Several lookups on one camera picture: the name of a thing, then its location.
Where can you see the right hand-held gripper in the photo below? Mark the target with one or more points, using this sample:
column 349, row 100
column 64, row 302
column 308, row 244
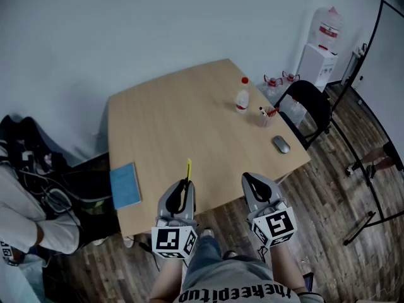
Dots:
column 277, row 224

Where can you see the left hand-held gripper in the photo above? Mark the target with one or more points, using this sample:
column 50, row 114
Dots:
column 173, row 241

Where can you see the person's left forearm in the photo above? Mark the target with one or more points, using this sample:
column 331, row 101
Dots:
column 165, row 279

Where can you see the person's right forearm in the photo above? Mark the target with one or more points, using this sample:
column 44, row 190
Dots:
column 285, row 264

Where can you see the white table leg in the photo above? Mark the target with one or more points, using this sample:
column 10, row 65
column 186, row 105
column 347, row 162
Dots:
column 283, row 178

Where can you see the blue notebook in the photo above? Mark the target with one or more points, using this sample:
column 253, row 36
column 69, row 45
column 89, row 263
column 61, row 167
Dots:
column 125, row 186

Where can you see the grey computer mouse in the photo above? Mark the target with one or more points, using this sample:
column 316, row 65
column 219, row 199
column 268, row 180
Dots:
column 281, row 144

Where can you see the person's right shoe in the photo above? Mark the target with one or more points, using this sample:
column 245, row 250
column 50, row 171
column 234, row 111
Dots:
column 229, row 254

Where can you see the person's blue denim shorts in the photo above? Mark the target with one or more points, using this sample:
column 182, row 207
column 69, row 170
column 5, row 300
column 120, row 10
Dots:
column 221, row 264

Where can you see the pink pen cup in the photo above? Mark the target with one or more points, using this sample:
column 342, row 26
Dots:
column 264, row 121

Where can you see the black-capped marker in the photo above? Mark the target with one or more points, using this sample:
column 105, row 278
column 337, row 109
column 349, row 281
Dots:
column 263, row 111

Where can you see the red pen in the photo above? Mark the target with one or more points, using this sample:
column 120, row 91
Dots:
column 273, row 111

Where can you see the dark flat device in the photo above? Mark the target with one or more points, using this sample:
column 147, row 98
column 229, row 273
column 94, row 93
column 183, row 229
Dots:
column 308, row 281

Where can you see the clear red-capped water bottle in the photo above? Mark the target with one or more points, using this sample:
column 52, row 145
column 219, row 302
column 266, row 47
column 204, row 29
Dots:
column 242, row 101

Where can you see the person's grey printed shirt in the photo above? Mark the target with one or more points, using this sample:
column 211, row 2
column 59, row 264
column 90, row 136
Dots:
column 246, row 293

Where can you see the black folding chair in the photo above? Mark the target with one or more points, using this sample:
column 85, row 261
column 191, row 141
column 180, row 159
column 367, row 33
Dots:
column 311, row 99

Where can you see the white and pink cloth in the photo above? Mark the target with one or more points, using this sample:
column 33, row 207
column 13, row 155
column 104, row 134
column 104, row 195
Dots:
column 49, row 159

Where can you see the white water dispenser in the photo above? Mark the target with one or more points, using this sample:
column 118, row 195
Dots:
column 317, row 65

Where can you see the white whiteboard marker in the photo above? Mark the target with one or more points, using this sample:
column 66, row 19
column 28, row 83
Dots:
column 360, row 82

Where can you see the grey metal rack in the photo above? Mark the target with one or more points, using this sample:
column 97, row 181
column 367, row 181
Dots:
column 355, row 63

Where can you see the black-framed rolling whiteboard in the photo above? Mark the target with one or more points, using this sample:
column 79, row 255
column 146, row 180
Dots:
column 389, row 74

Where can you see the large dispenser water jug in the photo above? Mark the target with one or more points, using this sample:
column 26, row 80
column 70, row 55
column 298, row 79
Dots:
column 328, row 27

